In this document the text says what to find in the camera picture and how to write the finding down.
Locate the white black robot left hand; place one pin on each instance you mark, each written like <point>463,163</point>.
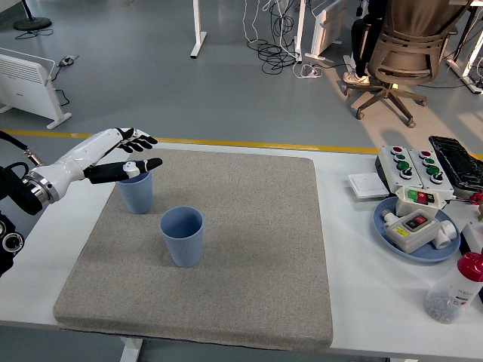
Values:
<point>79,158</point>

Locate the blue ribbed cup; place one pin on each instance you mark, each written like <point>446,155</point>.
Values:
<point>185,249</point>
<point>137,196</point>

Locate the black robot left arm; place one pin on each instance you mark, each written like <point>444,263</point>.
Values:
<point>22,196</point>

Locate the white panel heater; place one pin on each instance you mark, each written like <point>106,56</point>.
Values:
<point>330,30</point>
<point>26,86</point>

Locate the grey floor power strip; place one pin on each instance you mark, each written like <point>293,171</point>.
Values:
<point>69,60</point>

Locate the black fan stand base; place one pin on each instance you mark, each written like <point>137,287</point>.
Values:
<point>32,23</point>

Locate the white desk leg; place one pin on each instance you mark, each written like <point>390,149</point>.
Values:
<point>198,37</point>
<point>466,75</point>
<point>299,34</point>
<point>349,62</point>

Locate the grey-brown mat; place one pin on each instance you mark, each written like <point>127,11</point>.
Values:
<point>234,234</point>

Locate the white table leg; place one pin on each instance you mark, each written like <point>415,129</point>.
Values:
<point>130,348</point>

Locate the person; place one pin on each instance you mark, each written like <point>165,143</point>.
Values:
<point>362,41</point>

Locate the blue plate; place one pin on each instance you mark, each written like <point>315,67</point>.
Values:
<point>381,230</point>

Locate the white four-button control box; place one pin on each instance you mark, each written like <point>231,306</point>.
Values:
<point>445,184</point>
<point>392,173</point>

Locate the grey office chair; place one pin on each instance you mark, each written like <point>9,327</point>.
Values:
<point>411,45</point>

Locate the white pipe fitting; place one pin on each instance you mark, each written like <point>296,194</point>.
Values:
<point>445,234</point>

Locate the clear bottle red cap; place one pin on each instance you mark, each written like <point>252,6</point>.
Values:
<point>449,294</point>

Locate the red small object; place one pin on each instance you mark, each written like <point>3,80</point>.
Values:
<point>477,198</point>

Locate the white wall switch plate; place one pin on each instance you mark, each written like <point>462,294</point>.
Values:
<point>368,184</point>

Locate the cream green-red switch box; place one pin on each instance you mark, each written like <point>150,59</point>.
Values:
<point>405,205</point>

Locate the grey red-button switch box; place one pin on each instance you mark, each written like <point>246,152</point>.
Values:
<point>415,237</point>

